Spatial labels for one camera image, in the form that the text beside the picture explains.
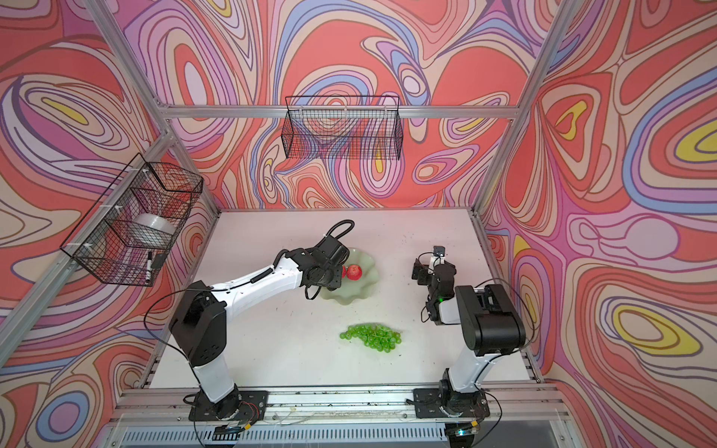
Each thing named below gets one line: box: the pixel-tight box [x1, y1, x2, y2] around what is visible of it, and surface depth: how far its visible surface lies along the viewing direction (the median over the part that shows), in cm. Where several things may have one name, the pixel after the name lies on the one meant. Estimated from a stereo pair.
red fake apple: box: [346, 264, 364, 281], surface depth 98 cm
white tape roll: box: [132, 212, 177, 236], surface depth 75 cm
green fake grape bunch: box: [339, 323, 403, 353], surface depth 84 cm
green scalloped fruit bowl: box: [319, 247, 380, 306], surface depth 97 cm
